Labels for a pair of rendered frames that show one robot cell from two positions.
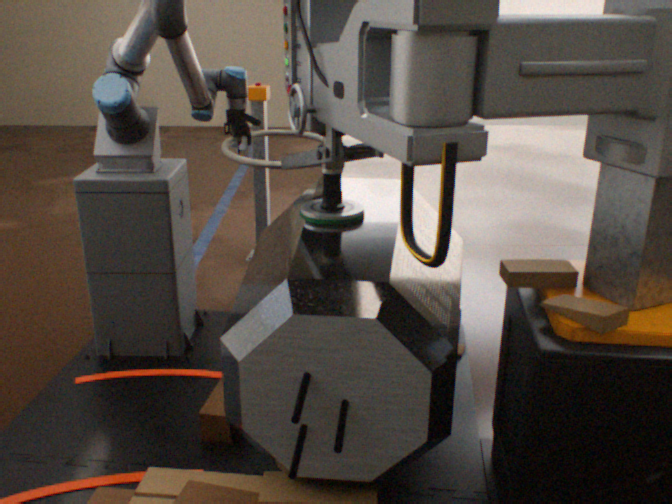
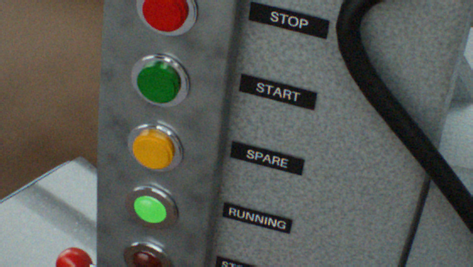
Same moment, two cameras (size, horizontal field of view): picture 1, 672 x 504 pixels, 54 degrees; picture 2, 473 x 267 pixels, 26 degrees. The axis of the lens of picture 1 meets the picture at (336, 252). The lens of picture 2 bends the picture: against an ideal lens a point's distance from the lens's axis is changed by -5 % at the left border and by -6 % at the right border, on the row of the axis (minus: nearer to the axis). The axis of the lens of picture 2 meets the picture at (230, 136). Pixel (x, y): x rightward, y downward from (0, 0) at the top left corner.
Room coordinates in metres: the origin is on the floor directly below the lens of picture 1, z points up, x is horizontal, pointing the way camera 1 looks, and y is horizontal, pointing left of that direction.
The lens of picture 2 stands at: (1.86, 0.56, 1.83)
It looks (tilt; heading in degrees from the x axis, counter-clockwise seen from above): 39 degrees down; 301
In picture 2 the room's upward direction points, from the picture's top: 8 degrees clockwise
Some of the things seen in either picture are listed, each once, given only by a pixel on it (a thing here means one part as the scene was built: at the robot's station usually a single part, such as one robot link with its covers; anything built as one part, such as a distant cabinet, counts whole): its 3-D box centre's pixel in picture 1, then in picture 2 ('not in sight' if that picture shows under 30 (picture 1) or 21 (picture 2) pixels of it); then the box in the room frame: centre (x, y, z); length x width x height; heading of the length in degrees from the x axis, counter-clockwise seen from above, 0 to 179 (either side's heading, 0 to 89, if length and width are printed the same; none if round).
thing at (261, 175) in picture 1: (261, 174); not in sight; (3.99, 0.47, 0.54); 0.20 x 0.20 x 1.09; 84
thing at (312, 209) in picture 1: (332, 208); not in sight; (2.14, 0.01, 0.89); 0.21 x 0.21 x 0.01
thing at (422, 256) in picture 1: (424, 200); not in sight; (1.52, -0.21, 1.10); 0.23 x 0.03 x 0.32; 20
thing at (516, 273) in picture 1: (537, 273); not in sight; (1.79, -0.59, 0.81); 0.20 x 0.10 x 0.05; 92
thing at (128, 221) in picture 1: (142, 256); not in sight; (2.88, 0.91, 0.43); 0.50 x 0.50 x 0.85; 0
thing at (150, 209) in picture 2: not in sight; (151, 207); (2.16, 0.16, 1.37); 0.02 x 0.01 x 0.02; 20
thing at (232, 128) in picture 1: (237, 122); not in sight; (2.87, 0.43, 1.06); 0.09 x 0.08 x 0.12; 139
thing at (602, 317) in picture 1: (583, 306); not in sight; (1.56, -0.65, 0.80); 0.20 x 0.10 x 0.05; 34
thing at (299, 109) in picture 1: (308, 109); not in sight; (1.98, 0.08, 1.25); 0.15 x 0.10 x 0.15; 20
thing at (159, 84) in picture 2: not in sight; (159, 82); (2.16, 0.16, 1.47); 0.03 x 0.01 x 0.03; 20
